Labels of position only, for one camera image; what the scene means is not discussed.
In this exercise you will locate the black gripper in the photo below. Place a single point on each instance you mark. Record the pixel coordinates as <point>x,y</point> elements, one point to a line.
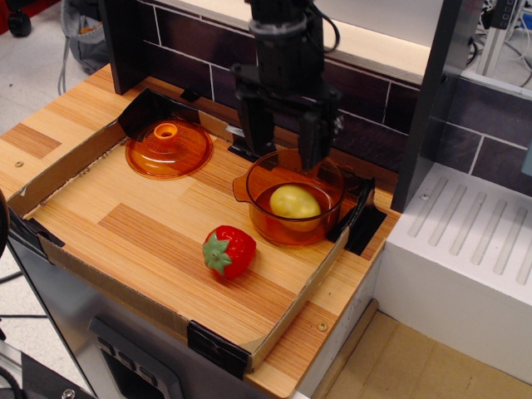
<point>290,64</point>

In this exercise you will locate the yellow toy potato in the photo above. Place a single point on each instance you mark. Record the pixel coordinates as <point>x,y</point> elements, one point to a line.
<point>296,207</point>

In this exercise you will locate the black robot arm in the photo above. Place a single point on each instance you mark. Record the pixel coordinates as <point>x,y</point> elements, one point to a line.
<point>288,12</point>

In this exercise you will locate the orange transparent pot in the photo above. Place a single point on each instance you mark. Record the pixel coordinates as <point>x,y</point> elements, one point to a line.
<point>325,181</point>

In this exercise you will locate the cardboard fence with black tape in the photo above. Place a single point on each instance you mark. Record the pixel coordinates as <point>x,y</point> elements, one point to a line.
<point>139,241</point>

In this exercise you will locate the orange transparent pot lid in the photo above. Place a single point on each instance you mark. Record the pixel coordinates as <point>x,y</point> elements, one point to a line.
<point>169,149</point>

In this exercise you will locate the red toy strawberry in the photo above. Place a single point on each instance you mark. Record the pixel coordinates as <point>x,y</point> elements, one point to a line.
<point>228,251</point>

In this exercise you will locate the white toy sink drainboard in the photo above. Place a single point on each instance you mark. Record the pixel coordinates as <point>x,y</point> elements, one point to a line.
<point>457,268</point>

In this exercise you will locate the grey bag on floor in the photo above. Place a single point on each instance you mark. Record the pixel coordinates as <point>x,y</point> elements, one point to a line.
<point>82,26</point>

